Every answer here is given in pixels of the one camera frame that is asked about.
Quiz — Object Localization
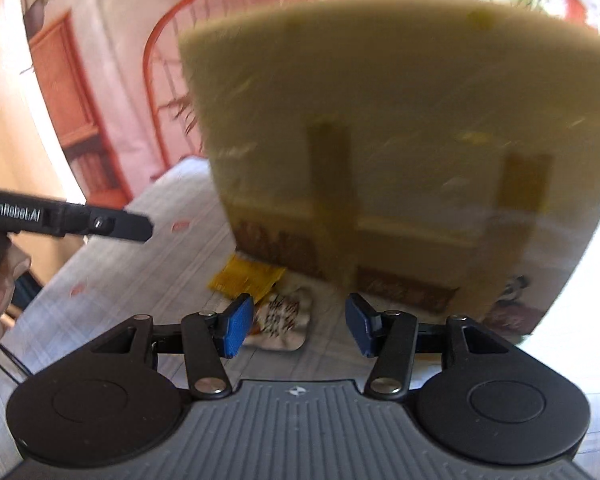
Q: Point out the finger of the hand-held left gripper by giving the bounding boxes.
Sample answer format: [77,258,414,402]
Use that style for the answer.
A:
[60,201,154,244]

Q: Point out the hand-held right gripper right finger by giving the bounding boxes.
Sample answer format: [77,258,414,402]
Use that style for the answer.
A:
[345,294,511,401]

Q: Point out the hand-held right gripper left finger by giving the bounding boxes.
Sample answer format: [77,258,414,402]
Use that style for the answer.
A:
[87,294,255,401]

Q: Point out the yellow-orange snack packet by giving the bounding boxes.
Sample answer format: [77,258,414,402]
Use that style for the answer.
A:
[207,254,287,303]

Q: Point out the white snack packet dark print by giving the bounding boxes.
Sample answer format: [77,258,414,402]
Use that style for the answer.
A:
[242,284,317,355]

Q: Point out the cardboard box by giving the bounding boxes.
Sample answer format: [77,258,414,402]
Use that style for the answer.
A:
[179,0,600,336]

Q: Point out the black cable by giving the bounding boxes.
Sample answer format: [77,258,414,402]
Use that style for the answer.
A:
[0,342,35,383]

